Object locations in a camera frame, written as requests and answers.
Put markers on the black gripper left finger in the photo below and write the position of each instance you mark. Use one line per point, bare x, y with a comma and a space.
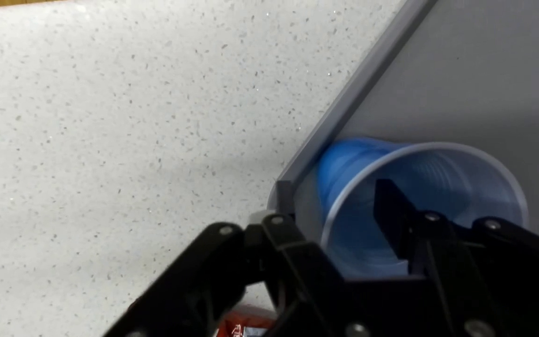
281, 267

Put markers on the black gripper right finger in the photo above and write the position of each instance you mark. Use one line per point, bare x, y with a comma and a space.
468, 280

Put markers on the blue plastic cup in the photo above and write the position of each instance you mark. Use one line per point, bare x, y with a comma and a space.
444, 179

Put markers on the grey plastic tray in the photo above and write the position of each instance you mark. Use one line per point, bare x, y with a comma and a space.
481, 80

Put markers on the red snack bag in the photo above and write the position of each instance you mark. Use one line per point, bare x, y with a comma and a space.
243, 325

